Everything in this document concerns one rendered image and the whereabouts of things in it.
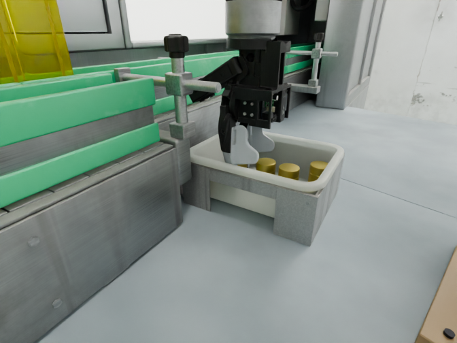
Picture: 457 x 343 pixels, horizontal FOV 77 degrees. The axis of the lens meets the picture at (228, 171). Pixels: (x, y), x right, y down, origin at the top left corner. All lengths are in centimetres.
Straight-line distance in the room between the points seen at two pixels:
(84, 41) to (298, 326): 56
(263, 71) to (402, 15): 351
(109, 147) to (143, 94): 7
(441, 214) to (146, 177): 46
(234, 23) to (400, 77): 356
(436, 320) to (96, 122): 38
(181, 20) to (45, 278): 66
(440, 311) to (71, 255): 36
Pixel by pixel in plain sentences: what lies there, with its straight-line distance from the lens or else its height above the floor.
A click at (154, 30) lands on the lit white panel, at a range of 75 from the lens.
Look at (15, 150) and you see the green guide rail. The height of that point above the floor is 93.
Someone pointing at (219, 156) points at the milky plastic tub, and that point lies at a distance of 54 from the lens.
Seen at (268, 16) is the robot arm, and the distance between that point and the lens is 41.
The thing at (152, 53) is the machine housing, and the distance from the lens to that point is 79.
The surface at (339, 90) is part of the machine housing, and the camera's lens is 116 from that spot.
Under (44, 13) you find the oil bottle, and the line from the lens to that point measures 42.
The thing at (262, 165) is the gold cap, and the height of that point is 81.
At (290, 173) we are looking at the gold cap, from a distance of 47.
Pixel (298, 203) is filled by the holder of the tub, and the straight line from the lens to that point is 39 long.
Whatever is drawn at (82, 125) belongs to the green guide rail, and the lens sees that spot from 32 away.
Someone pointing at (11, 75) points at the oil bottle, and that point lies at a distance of 40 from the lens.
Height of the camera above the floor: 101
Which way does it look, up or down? 26 degrees down
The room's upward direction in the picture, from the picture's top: straight up
